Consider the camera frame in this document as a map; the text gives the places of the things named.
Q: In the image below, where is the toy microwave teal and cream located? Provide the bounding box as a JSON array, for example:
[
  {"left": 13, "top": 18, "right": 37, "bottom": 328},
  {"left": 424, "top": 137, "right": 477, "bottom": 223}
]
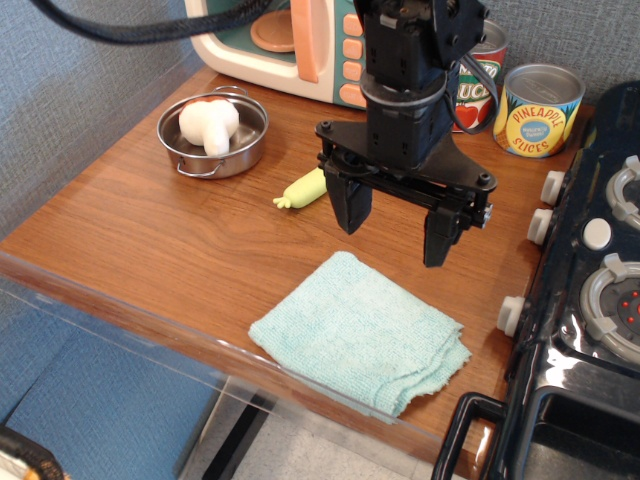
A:
[{"left": 191, "top": 0, "right": 366, "bottom": 109}]

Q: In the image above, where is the black braided cable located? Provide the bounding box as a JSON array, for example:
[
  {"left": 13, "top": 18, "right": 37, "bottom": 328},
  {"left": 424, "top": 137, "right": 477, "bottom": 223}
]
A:
[{"left": 29, "top": 0, "right": 289, "bottom": 45}]

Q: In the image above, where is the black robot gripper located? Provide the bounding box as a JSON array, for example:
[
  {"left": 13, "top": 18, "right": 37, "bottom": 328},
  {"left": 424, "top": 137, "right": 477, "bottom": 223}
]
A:
[{"left": 316, "top": 70, "right": 497, "bottom": 268}]

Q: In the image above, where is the black toy stove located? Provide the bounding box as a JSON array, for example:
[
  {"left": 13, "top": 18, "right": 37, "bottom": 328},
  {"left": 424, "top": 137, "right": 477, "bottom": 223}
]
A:
[{"left": 433, "top": 81, "right": 639, "bottom": 479}]

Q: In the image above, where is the light blue folded cloth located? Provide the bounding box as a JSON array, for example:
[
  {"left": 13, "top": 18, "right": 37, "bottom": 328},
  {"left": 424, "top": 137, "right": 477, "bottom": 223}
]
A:
[{"left": 249, "top": 251, "right": 471, "bottom": 422}]

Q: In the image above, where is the small steel pan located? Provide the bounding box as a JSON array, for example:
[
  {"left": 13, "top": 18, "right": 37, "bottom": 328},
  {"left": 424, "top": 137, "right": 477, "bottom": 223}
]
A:
[{"left": 156, "top": 87, "right": 269, "bottom": 180}]

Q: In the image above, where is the tomato sauce can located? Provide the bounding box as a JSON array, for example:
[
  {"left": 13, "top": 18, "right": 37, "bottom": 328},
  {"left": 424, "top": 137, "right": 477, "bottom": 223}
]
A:
[{"left": 453, "top": 20, "right": 508, "bottom": 132}]

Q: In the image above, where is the pineapple slices can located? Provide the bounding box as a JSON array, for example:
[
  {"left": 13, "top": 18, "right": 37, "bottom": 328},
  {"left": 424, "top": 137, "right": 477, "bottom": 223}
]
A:
[{"left": 493, "top": 63, "right": 585, "bottom": 159}]

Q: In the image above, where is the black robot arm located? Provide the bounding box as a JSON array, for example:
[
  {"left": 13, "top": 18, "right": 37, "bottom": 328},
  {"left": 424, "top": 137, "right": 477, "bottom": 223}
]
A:
[{"left": 316, "top": 1, "right": 497, "bottom": 267}]

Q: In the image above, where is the dark object bottom left corner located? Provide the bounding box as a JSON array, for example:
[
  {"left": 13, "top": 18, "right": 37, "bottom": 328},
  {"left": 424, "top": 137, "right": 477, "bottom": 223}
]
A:
[{"left": 1, "top": 425, "right": 69, "bottom": 480}]

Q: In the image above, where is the white plush mushroom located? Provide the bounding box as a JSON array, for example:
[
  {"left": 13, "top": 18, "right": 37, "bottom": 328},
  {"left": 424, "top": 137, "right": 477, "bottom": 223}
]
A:
[{"left": 178, "top": 99, "right": 240, "bottom": 157}]

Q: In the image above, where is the green handled metal spoon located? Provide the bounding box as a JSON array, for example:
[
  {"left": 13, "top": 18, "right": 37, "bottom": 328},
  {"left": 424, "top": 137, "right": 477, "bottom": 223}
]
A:
[{"left": 272, "top": 168, "right": 327, "bottom": 209}]

